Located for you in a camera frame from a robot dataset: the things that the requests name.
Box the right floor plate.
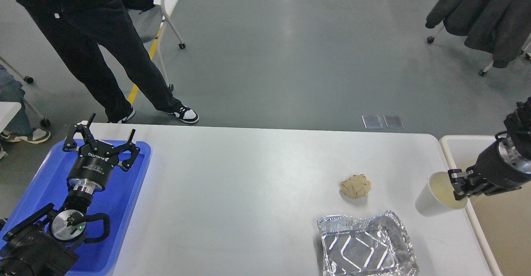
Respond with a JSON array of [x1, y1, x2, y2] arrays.
[[383, 115, 404, 129]]

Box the left floor plate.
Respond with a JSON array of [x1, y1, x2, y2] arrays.
[[361, 115, 383, 129]]

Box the seated person in jeans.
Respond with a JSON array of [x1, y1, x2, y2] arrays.
[[0, 66, 51, 144]]

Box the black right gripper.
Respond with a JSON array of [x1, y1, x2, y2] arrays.
[[447, 138, 531, 201]]

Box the beige plastic bin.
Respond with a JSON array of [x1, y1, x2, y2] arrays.
[[440, 135, 531, 276]]

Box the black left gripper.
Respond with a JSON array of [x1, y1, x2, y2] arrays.
[[62, 113, 140, 194]]

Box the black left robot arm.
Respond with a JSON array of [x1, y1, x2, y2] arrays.
[[1, 115, 140, 276]]

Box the person in black clothes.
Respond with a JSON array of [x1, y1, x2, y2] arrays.
[[16, 0, 199, 124]]

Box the white side table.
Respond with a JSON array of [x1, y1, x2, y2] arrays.
[[0, 101, 22, 132]]

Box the dark coats on rack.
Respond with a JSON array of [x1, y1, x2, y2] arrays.
[[425, 0, 531, 69]]

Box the aluminium foil tray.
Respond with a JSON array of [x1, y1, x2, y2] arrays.
[[317, 210, 419, 276]]

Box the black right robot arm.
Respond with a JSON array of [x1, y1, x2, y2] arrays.
[[448, 98, 531, 201]]

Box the white paper cup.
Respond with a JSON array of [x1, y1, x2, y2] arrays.
[[415, 172, 468, 217]]

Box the grey white rolling chair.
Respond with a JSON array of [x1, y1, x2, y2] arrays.
[[128, 0, 187, 91]]

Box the floor plate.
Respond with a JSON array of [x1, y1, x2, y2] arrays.
[[383, 115, 404, 129], [361, 115, 383, 129]]

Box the chair leg with castors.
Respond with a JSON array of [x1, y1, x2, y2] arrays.
[[0, 55, 51, 128]]

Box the blue plastic tray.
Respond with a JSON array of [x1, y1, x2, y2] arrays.
[[1, 141, 151, 276]]

